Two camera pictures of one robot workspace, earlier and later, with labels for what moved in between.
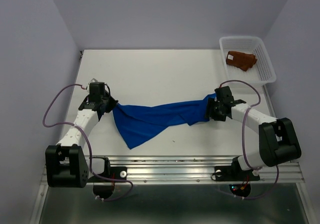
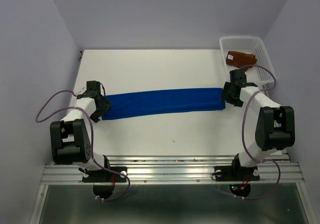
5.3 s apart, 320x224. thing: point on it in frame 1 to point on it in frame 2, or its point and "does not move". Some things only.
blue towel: x=137 y=125 to x=152 y=102
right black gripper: x=211 y=102 to x=225 y=97
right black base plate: x=234 y=173 does not move
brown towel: x=243 y=61 does not move
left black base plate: x=119 y=173 does not move
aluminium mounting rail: x=189 y=169 does not move
